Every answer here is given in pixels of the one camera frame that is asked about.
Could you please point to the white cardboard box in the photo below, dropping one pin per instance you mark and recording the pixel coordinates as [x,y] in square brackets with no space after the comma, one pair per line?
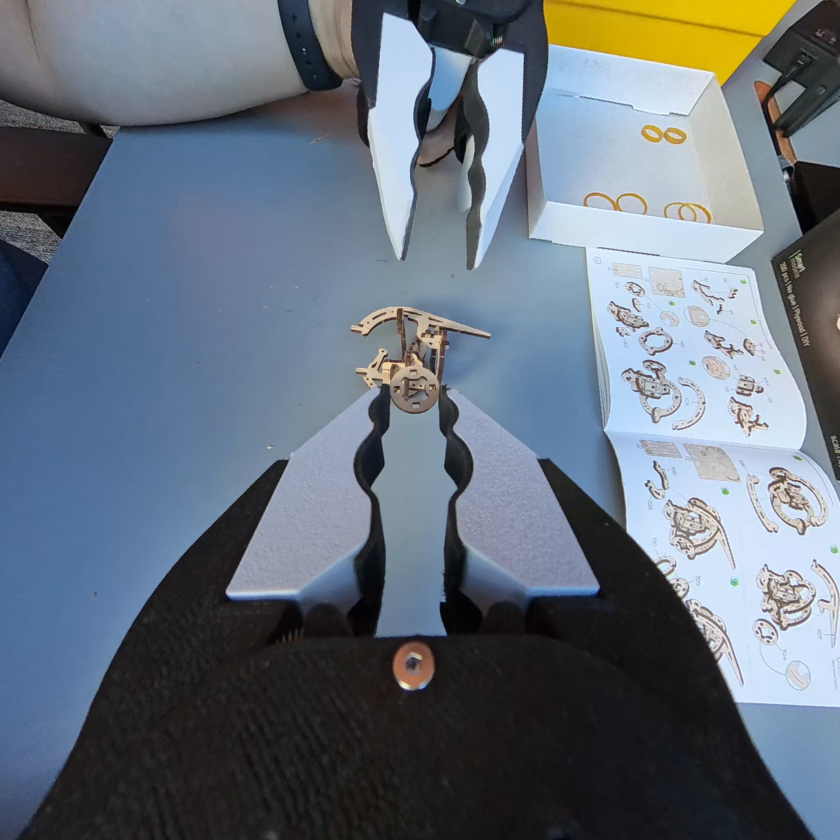
[590,226]

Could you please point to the black wrist band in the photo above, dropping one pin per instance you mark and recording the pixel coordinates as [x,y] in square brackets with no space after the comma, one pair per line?
[302,46]

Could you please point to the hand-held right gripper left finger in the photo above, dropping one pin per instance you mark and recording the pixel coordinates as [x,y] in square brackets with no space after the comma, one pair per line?
[308,525]

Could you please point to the black model kit box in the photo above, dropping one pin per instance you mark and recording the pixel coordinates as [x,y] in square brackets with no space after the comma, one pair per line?
[820,367]

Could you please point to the group of orange rubber bands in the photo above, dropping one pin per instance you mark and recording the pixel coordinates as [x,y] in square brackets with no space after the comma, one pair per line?
[644,134]

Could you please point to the open instruction booklet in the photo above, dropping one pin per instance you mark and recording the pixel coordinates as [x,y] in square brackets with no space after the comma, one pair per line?
[781,394]

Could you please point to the dark chair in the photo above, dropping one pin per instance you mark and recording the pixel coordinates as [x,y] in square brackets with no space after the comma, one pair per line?
[46,170]

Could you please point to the person's dark blue clothing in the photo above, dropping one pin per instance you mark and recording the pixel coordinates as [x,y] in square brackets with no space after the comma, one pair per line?
[16,289]

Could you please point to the person's left forearm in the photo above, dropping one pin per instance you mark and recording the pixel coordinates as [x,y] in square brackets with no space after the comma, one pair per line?
[164,59]

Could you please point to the black case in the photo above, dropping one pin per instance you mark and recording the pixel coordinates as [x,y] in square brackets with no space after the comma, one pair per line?
[817,197]

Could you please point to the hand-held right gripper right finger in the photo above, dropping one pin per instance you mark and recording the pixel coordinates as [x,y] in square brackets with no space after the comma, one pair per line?
[518,525]

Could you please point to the person's left hand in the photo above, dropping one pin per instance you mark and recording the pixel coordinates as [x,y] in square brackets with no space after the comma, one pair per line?
[436,148]

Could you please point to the small wooden model assembly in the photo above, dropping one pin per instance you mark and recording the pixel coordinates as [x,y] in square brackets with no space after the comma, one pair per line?
[394,318]

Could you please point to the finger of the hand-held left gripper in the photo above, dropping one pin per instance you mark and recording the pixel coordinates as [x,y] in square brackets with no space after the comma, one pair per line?
[505,131]
[394,131]

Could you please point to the black device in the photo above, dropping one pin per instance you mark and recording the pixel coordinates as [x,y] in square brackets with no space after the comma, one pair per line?
[807,72]

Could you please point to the yellow storage bin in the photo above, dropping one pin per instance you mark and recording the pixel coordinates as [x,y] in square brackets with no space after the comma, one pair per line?
[656,33]

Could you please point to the round wooden disc part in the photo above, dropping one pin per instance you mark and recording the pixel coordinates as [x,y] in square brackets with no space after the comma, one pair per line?
[396,392]

